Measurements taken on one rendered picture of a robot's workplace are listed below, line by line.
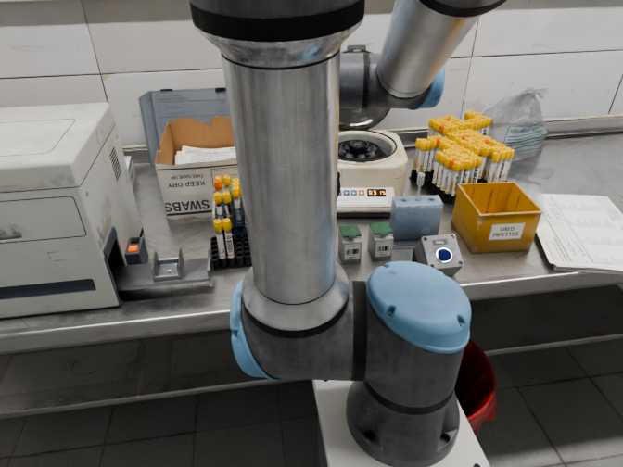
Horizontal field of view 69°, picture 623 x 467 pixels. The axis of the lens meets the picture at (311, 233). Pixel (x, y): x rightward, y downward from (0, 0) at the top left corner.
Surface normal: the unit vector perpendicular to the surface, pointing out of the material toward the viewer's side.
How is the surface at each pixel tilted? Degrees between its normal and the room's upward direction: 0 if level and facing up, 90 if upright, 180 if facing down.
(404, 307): 7
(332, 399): 1
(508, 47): 90
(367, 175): 90
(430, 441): 71
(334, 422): 1
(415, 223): 90
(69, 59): 90
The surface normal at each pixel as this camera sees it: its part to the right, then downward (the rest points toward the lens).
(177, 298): 0.00, -0.82
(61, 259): 0.15, 0.55
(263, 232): -0.52, 0.58
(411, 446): -0.09, 0.27
